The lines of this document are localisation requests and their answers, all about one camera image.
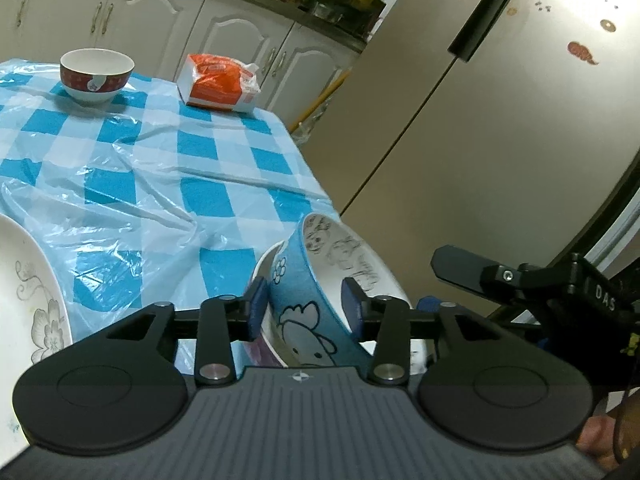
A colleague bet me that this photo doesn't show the black refrigerator handle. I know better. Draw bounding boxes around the black refrigerator handle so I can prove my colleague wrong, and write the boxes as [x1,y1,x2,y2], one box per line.
[447,0,536,63]

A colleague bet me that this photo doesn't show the blue checked plastic tablecloth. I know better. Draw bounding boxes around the blue checked plastic tablecloth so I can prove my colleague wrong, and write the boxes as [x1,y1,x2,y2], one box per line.
[0,57,343,376]

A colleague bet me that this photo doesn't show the plastic bag of greens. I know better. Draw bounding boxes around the plastic bag of greens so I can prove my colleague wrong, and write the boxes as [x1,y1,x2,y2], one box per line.
[290,105,326,146]

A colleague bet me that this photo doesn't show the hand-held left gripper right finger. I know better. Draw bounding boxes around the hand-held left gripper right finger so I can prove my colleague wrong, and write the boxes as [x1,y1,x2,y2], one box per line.
[341,278,508,387]

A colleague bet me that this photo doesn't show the blue cartoon bowl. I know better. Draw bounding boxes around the blue cartoon bowl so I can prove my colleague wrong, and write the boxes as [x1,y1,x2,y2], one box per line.
[267,212,396,367]

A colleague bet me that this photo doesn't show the orange tissue pack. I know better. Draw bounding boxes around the orange tissue pack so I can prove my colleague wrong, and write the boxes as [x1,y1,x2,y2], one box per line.
[177,53,262,114]

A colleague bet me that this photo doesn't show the orange swirl sticker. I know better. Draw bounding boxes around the orange swirl sticker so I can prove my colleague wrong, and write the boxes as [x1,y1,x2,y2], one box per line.
[567,41,599,67]

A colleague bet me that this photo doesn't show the white kitchen cabinets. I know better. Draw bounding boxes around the white kitchen cabinets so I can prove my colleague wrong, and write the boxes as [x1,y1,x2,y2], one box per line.
[0,0,368,53]

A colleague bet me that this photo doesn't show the person's right hand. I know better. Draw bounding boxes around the person's right hand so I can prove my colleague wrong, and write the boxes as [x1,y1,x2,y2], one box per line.
[575,412,633,472]

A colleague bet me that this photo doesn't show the white grey floral plate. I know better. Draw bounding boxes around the white grey floral plate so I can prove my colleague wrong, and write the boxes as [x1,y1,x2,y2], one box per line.
[0,214,73,453]

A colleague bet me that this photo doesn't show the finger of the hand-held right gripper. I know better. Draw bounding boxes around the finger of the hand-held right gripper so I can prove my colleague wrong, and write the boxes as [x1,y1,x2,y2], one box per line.
[431,246,571,307]
[416,296,548,331]

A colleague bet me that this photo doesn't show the red and white bowl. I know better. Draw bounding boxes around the red and white bowl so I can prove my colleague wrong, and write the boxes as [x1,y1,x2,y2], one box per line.
[60,48,136,107]

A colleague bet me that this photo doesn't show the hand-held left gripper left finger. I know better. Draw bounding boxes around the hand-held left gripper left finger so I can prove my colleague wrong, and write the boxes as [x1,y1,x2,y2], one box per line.
[106,277,271,387]

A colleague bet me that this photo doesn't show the beige refrigerator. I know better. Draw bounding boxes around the beige refrigerator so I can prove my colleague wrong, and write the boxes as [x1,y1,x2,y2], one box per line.
[295,0,640,326]

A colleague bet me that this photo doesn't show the metal basin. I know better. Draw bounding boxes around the metal basin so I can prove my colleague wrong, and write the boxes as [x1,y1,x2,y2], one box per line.
[312,2,347,24]

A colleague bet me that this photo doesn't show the wooden broom stick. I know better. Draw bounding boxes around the wooden broom stick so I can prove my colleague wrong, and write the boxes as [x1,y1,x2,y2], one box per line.
[295,71,351,126]

